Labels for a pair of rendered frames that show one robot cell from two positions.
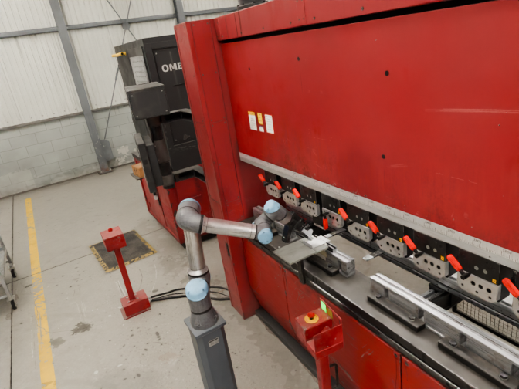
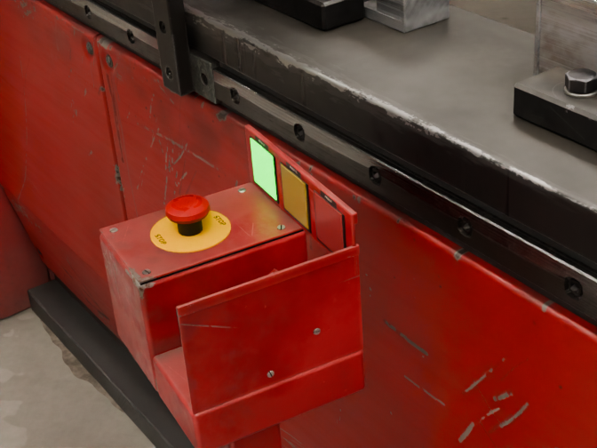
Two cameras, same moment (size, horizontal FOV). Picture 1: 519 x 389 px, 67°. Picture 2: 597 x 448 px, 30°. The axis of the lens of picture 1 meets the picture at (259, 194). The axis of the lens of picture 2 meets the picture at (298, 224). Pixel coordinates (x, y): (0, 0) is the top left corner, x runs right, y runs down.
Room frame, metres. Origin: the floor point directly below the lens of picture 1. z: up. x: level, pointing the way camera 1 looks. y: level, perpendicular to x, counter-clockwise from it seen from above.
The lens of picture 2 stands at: (0.78, -0.17, 1.29)
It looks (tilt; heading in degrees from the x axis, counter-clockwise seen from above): 31 degrees down; 354
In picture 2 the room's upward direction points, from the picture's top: 5 degrees counter-clockwise
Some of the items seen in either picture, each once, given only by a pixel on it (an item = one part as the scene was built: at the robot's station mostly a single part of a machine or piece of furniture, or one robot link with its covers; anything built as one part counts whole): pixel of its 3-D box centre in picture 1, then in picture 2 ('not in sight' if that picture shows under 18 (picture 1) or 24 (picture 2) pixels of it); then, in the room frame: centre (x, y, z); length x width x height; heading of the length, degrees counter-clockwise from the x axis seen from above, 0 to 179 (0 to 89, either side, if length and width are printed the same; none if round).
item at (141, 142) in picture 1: (149, 160); not in sight; (2.87, 0.77, 1.42); 0.45 x 0.12 x 0.36; 17
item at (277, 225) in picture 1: (273, 222); not in sight; (2.53, -0.07, 0.92); 0.50 x 0.06 x 0.10; 26
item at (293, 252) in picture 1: (300, 249); not in sight; (1.97, -0.18, 1.00); 0.26 x 0.18 x 0.01; 116
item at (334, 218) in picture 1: (337, 208); not in sight; (1.88, -0.39, 1.26); 0.15 x 0.09 x 0.17; 26
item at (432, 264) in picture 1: (435, 251); not in sight; (1.34, -0.66, 1.26); 0.15 x 0.09 x 0.17; 26
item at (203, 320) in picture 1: (202, 312); not in sight; (1.76, 0.40, 0.82); 0.15 x 0.15 x 0.10
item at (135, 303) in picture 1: (123, 271); not in sight; (3.08, 1.29, 0.41); 0.25 x 0.20 x 0.83; 116
